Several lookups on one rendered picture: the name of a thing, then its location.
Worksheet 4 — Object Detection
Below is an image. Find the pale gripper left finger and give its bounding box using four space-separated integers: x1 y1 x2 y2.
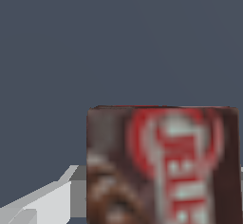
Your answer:
0 164 88 224

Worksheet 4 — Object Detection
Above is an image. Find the brown box with red logo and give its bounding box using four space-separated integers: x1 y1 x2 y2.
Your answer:
85 104 243 224

